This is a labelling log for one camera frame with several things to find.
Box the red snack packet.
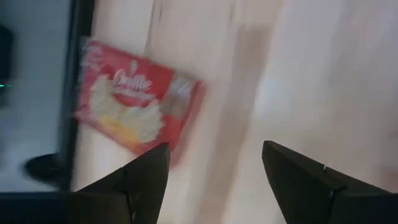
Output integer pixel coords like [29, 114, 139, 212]
[73, 39, 206, 167]

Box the dark round floor object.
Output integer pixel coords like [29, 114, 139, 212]
[24, 152, 63, 188]

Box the black aluminium table frame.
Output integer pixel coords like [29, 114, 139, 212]
[58, 0, 96, 191]

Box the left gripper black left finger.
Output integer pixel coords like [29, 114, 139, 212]
[67, 142, 171, 224]

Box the black device with green light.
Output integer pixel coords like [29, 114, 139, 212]
[0, 24, 14, 106]

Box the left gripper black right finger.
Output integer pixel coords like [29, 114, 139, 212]
[262, 140, 398, 224]

